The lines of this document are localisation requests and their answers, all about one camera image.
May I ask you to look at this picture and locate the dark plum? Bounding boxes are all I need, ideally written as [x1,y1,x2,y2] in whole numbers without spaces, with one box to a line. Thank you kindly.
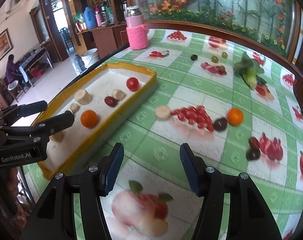
[246,148,260,161]
[190,54,198,61]
[213,118,228,132]

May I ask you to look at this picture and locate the beige cork piece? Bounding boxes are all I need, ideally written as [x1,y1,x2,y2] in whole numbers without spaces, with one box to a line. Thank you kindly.
[70,103,80,114]

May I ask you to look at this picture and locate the big beige cork block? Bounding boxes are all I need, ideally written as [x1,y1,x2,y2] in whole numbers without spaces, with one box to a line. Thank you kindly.
[74,89,92,105]

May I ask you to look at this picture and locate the red date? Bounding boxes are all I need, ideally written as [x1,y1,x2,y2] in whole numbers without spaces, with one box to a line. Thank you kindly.
[104,96,118,108]
[248,137,260,149]

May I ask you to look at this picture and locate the large orange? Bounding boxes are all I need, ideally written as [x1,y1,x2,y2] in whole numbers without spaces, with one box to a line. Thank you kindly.
[227,108,244,126]

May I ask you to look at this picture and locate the red date front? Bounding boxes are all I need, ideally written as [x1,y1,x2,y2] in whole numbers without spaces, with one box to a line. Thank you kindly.
[104,96,118,108]

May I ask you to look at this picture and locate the small beige cork chunk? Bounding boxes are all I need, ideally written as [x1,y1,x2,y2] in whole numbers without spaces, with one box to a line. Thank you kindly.
[111,89,126,101]

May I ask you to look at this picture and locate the red cherry tomato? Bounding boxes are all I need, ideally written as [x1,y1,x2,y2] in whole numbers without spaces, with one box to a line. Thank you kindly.
[126,77,140,92]

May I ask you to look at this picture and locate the small beige cork cylinder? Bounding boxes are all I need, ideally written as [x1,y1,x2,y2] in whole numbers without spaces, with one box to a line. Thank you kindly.
[155,105,171,121]

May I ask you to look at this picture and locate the large beige cork cylinder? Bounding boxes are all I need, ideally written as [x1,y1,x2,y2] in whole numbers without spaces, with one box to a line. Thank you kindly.
[50,131,64,142]

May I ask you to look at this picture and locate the person in purple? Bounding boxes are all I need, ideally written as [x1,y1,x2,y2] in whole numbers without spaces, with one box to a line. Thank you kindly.
[6,54,23,85]

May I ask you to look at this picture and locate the yellow-rimmed foam tray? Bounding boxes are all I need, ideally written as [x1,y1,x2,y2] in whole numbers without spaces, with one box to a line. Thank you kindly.
[33,62,158,180]

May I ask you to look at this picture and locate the white bucket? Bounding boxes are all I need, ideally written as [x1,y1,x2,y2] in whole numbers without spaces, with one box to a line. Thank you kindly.
[81,48,100,68]

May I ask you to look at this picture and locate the wooden sideboard cabinet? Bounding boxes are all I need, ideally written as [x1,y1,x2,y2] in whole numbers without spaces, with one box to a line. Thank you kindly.
[77,22,128,59]

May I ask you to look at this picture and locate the blue water jug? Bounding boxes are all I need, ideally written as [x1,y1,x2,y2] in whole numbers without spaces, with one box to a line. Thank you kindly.
[83,7,97,30]

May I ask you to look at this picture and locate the pink bottle on cabinet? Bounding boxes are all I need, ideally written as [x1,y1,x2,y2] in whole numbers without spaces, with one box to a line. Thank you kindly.
[94,7,103,27]

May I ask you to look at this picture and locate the green bok choy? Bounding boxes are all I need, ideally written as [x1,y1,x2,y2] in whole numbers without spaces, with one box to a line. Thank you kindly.
[233,52,266,89]

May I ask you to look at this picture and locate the brownish grape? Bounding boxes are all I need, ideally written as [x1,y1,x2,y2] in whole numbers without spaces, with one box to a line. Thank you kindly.
[218,65,226,74]

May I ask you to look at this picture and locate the pink knitted thermos jar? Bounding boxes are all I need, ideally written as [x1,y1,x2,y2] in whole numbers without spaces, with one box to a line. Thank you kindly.
[126,5,149,50]

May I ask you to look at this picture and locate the green grape left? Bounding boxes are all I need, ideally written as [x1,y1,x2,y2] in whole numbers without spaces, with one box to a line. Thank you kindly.
[211,56,219,63]

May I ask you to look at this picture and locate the green grape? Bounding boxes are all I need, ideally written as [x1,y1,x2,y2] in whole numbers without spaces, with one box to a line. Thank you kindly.
[222,52,228,59]
[211,56,219,63]

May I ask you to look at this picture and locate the green grape far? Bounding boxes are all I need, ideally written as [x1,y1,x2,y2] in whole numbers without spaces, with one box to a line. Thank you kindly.
[222,52,228,59]

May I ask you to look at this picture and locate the framed wall painting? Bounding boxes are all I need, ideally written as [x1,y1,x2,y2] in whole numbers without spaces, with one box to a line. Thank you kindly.
[0,29,13,59]

